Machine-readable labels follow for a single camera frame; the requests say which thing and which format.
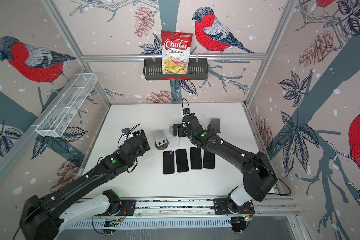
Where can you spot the purple-edged black phone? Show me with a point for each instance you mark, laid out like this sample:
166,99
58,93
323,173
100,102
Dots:
168,162

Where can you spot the white wire wall basket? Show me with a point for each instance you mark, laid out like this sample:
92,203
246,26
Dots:
69,102

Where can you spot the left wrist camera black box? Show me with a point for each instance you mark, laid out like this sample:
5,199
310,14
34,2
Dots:
125,131

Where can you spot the green-edged black phone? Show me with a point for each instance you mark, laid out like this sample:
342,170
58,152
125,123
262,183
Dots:
196,158

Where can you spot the black wall basket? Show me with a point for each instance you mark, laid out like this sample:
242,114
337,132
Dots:
195,69

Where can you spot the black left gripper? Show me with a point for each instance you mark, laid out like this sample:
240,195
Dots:
143,148

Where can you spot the black phone with label sticker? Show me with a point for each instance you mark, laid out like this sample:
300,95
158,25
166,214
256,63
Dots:
208,160

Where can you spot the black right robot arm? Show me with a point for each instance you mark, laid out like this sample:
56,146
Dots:
259,176

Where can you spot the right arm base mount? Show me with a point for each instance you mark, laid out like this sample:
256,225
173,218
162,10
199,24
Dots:
232,205

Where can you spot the white phone stand left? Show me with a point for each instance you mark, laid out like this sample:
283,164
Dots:
174,142

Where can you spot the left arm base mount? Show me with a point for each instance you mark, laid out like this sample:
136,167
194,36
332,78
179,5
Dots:
117,206

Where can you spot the Chuba cassava chips bag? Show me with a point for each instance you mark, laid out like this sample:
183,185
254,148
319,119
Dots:
176,48

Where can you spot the silver-edged black phone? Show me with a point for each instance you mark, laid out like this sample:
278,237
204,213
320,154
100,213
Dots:
182,161

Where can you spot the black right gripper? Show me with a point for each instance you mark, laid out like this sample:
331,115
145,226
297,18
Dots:
180,128

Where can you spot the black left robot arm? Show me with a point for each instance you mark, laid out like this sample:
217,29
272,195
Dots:
43,218

